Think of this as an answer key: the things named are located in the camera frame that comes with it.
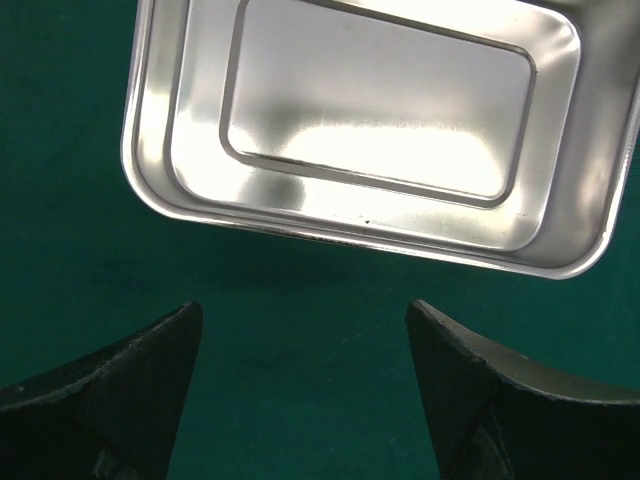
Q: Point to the stainless steel tray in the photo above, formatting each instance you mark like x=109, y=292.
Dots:
x=497, y=134

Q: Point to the green surgical cloth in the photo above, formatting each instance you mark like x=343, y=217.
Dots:
x=304, y=370

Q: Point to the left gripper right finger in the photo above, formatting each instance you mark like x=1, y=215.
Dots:
x=493, y=413

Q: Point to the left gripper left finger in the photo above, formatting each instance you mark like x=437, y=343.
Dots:
x=111, y=414

